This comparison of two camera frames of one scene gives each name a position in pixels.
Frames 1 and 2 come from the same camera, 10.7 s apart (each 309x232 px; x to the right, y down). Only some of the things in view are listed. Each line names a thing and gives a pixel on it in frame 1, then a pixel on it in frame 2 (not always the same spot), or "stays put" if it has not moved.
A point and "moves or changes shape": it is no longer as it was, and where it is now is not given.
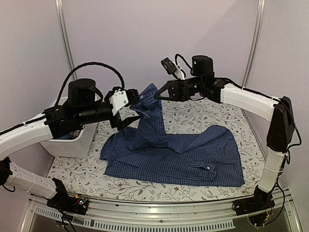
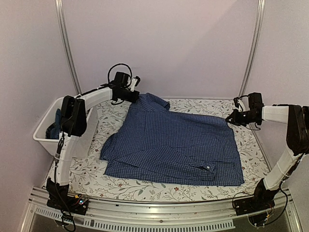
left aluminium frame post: [64, 34] stays put
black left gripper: [123, 123] -> [134, 97]
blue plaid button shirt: [144, 152] moves or changes shape
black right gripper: [178, 89] -> [235, 120]
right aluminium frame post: [255, 44] stays put
